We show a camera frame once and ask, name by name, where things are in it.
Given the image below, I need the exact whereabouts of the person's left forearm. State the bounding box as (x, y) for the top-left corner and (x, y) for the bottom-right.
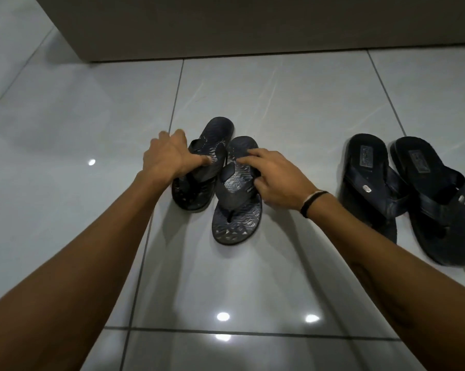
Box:
(0, 171), (167, 371)

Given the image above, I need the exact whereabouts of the person's right hand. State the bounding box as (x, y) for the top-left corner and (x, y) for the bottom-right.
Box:
(236, 148), (319, 211)

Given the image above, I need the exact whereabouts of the black sandal with label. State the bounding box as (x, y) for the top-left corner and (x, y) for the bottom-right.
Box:
(339, 133), (411, 244)
(390, 136), (465, 267)

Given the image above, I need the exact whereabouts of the person's right forearm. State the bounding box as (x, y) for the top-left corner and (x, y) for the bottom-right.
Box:
(308, 192), (465, 371)

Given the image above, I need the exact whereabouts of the person's left hand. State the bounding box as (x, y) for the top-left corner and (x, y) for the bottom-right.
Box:
(142, 129), (213, 186)

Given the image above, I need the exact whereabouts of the black wristband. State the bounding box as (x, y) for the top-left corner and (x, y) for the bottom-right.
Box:
(299, 190), (330, 219)

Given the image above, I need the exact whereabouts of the patterned dark blue flip-flop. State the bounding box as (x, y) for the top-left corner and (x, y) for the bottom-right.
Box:
(171, 117), (235, 212)
(212, 136), (263, 246)

